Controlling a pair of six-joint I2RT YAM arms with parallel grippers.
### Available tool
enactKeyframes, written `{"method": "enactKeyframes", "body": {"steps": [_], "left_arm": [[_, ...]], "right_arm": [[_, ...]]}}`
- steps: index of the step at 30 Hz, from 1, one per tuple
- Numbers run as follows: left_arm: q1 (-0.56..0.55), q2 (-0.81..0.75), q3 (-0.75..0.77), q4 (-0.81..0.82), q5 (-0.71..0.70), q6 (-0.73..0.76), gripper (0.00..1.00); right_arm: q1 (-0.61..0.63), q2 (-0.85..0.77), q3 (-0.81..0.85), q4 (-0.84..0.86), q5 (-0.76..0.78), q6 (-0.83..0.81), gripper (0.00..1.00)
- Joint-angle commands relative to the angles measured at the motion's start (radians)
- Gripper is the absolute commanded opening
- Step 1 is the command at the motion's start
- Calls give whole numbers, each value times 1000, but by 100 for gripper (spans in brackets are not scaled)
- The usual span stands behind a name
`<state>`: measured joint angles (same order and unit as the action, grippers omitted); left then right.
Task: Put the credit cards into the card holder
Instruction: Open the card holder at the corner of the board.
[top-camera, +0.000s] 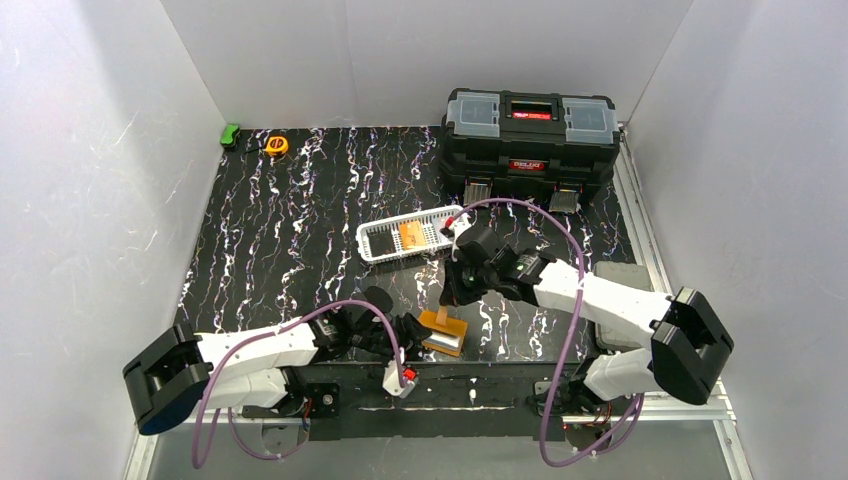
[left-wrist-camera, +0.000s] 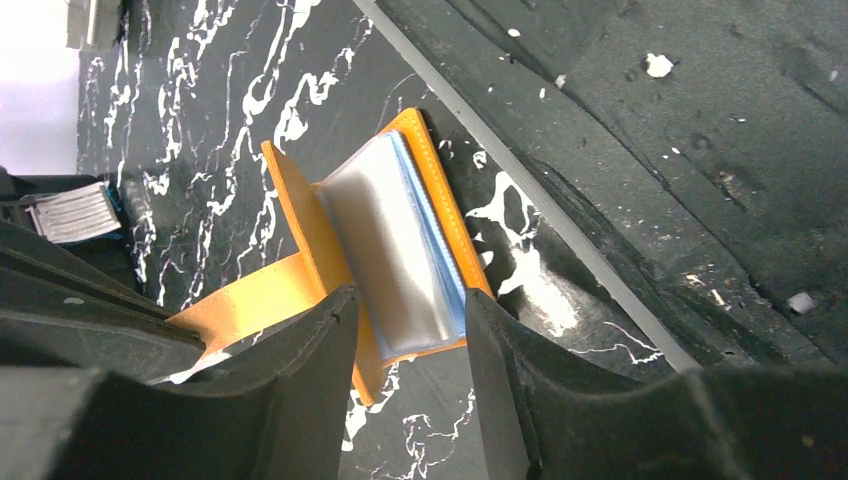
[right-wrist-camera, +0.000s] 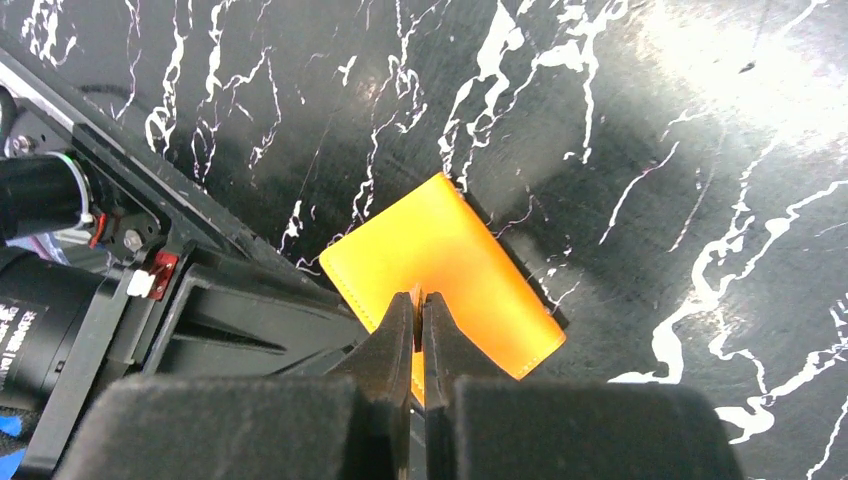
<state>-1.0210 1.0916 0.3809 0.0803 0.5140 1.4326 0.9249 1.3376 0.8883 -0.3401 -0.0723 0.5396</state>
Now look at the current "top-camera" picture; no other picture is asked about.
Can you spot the green small object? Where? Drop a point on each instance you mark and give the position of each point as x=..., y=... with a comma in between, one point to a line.
x=229, y=136

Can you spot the black red toolbox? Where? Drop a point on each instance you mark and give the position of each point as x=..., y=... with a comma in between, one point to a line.
x=558, y=150

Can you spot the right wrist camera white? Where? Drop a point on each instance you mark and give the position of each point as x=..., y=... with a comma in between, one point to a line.
x=450, y=229

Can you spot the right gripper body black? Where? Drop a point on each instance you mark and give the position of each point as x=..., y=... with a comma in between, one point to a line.
x=454, y=285

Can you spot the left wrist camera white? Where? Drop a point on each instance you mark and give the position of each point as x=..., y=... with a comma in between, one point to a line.
x=399, y=381

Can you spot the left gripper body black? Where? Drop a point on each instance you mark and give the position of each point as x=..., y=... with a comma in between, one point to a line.
x=403, y=332

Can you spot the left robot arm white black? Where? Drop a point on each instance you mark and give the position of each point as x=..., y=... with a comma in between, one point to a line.
x=184, y=371

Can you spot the grey plastic case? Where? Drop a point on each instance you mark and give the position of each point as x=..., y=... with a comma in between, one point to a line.
x=622, y=328

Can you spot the orange credit card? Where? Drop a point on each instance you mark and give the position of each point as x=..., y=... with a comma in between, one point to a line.
x=412, y=235

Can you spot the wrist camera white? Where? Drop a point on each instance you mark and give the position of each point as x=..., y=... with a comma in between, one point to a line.
x=450, y=229
x=399, y=381

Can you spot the yellow tape measure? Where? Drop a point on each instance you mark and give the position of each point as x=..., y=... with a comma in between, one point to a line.
x=277, y=145

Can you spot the aluminium right rail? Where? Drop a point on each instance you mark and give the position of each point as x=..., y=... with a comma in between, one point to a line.
x=636, y=218

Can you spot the orange leather card holder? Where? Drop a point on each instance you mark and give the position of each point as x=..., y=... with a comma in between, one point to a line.
x=447, y=334

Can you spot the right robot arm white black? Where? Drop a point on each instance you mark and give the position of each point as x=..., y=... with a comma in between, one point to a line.
x=682, y=345

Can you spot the white plastic basket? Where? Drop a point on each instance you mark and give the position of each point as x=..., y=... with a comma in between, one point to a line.
x=379, y=241

